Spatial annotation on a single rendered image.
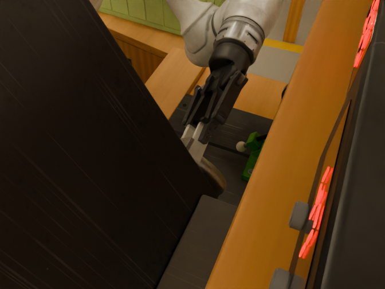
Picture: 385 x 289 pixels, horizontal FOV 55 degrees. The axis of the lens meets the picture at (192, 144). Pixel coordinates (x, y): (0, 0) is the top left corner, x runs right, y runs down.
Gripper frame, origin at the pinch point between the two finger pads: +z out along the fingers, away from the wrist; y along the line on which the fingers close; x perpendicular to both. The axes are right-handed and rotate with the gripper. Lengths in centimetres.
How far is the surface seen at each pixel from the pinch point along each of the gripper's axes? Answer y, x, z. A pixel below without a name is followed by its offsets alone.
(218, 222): 13.1, 1.3, 12.8
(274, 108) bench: -25, 35, -37
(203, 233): 12.6, 0.0, 15.1
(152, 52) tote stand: -76, 8, -56
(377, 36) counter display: 43.9, -17.5, 8.9
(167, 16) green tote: -70, 5, -70
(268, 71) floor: -125, 101, -134
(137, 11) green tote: -82, -4, -70
